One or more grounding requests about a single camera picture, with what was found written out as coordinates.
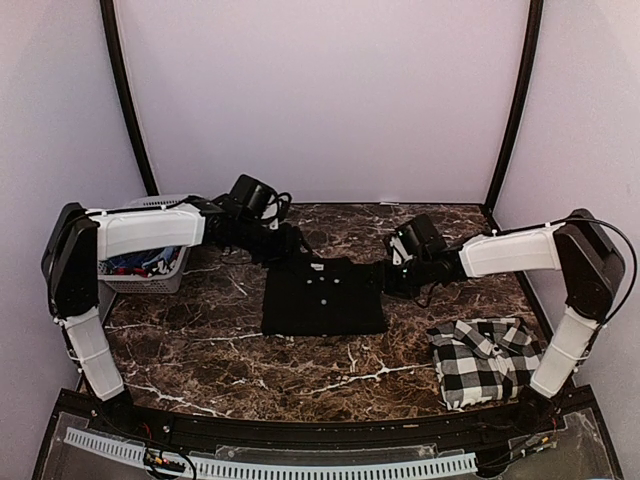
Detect black frame post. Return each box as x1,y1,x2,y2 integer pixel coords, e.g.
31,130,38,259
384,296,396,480
483,0,544,215
99,0,159,196

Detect right black frame post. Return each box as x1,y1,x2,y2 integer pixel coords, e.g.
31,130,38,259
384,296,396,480
483,0,544,215

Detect blue clothes in basket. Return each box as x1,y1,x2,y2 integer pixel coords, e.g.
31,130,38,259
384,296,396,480
98,246,183,278

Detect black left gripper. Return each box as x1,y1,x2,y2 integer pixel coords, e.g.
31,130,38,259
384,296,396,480
237,217,315,269

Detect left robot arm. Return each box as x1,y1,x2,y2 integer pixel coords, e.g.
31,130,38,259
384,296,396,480
41,174,308,436

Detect black long sleeve shirt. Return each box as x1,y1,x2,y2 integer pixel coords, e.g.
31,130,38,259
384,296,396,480
261,257,388,336

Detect black front rail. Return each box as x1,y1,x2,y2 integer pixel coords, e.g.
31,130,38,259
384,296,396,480
95,401,525,450

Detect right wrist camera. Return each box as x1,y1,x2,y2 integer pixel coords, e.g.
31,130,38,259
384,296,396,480
384,234,413,266

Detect left black frame post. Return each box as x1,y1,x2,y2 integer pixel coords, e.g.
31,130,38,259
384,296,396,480
99,0,159,196

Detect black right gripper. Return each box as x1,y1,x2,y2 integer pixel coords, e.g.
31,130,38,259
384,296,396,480
363,253,433,299

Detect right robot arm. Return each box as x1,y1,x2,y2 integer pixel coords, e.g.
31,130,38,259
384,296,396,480
382,209,639,434

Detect grey plastic laundry basket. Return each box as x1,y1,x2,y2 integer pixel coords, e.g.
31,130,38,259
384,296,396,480
90,195,204,293

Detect black white plaid shirt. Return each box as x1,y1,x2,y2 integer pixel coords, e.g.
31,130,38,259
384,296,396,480
427,317,543,411

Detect white slotted cable duct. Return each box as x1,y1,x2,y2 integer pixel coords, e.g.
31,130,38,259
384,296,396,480
64,427,477,479

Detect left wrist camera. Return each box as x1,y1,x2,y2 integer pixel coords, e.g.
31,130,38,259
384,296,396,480
260,192,292,230

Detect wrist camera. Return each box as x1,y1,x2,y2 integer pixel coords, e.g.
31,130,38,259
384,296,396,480
260,192,292,230
384,234,413,266

